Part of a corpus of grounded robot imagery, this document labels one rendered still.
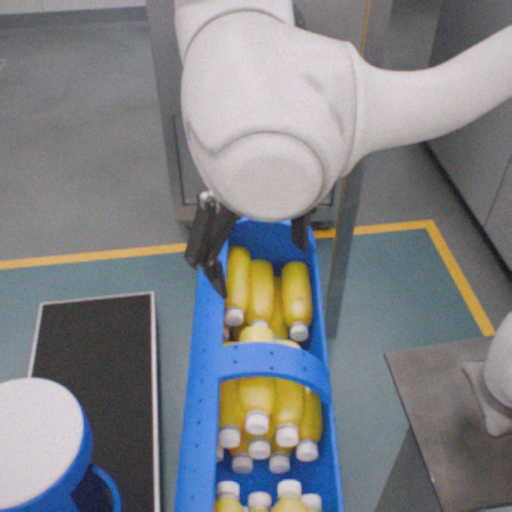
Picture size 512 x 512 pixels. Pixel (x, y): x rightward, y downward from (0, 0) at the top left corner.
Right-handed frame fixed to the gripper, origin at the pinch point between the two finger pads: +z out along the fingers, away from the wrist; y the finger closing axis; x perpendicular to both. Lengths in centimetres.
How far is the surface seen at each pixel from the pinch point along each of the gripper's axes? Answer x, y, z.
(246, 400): 0.8, -5.6, 32.5
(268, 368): 1.2, -0.1, 27.9
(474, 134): 102, 201, 120
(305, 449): -8.3, 0.2, 44.1
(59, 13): 480, 105, 135
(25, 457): 22, -44, 43
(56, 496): 14, -42, 48
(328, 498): -17, -2, 47
